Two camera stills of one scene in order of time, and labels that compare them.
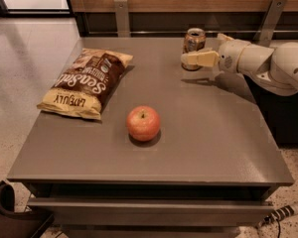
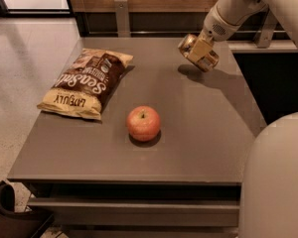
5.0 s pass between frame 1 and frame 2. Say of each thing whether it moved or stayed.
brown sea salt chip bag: stayed
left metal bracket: stayed
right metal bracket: stayed
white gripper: moved
